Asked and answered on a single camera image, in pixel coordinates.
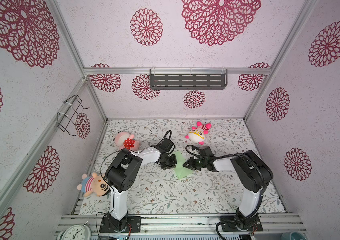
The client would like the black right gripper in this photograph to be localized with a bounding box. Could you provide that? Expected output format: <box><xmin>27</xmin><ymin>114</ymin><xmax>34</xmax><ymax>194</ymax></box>
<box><xmin>182</xmin><ymin>157</ymin><xmax>207</xmax><ymax>171</ymax></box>

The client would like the light green paper sheet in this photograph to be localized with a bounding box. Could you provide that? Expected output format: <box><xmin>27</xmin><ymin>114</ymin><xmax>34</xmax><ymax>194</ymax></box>
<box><xmin>174</xmin><ymin>151</ymin><xmax>193</xmax><ymax>180</ymax></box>

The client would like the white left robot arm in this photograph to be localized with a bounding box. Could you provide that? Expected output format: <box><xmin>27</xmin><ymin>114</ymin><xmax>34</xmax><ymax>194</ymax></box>
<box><xmin>106</xmin><ymin>147</ymin><xmax>177</xmax><ymax>221</ymax></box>

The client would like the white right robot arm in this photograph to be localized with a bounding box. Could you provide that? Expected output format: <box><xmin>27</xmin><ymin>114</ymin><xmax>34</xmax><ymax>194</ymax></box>
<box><xmin>183</xmin><ymin>148</ymin><xmax>274</xmax><ymax>219</ymax></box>

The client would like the white pink owl plush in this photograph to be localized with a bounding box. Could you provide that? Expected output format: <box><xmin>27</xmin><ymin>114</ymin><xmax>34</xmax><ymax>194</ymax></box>
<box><xmin>185</xmin><ymin>121</ymin><xmax>212</xmax><ymax>145</ymax></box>

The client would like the pink plush red dotted dress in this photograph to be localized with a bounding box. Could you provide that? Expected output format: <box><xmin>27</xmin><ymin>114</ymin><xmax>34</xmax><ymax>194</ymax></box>
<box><xmin>114</xmin><ymin>132</ymin><xmax>140</xmax><ymax>151</ymax></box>

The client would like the striped hat doll plush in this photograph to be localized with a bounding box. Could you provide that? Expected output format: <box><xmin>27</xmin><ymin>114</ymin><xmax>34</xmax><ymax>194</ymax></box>
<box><xmin>76</xmin><ymin>173</ymin><xmax>110</xmax><ymax>197</ymax></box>

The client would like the white analog clock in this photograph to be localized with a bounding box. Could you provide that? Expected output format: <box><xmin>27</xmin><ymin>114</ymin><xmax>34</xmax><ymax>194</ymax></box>
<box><xmin>56</xmin><ymin>222</ymin><xmax>92</xmax><ymax>240</ymax></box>

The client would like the teal cup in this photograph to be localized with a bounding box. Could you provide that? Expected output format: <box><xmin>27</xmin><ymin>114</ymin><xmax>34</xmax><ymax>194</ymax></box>
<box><xmin>281</xmin><ymin>232</ymin><xmax>307</xmax><ymax>240</ymax></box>

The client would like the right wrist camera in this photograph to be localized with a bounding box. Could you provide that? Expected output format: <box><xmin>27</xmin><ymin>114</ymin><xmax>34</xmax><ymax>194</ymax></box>
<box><xmin>199</xmin><ymin>146</ymin><xmax>215</xmax><ymax>159</ymax></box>

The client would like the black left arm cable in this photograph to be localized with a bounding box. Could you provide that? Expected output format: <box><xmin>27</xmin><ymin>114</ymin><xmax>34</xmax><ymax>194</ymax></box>
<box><xmin>94</xmin><ymin>129</ymin><xmax>176</xmax><ymax>240</ymax></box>

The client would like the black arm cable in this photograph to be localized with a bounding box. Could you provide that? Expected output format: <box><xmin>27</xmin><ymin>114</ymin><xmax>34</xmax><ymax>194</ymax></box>
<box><xmin>184</xmin><ymin>144</ymin><xmax>268</xmax><ymax>240</ymax></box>
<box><xmin>94</xmin><ymin>129</ymin><xmax>176</xmax><ymax>240</ymax></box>

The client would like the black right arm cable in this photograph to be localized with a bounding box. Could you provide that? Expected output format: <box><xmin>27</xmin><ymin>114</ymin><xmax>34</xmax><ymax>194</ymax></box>
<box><xmin>184</xmin><ymin>144</ymin><xmax>268</xmax><ymax>240</ymax></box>

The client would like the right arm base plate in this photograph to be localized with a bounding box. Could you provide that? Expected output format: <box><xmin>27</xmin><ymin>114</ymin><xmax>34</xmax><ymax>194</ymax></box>
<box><xmin>220</xmin><ymin>214</ymin><xmax>263</xmax><ymax>232</ymax></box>

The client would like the grey wall shelf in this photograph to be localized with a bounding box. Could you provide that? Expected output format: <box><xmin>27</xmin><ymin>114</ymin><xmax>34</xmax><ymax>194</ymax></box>
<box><xmin>149</xmin><ymin>69</ymin><xmax>228</xmax><ymax>90</ymax></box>

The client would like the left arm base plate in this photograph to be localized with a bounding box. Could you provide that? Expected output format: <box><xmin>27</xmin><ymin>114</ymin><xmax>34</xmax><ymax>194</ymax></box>
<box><xmin>99</xmin><ymin>215</ymin><xmax>142</xmax><ymax>233</ymax></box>

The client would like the black wire wall rack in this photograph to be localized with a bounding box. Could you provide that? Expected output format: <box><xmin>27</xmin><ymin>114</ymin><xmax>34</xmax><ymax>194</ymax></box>
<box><xmin>56</xmin><ymin>95</ymin><xmax>90</xmax><ymax>139</ymax></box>

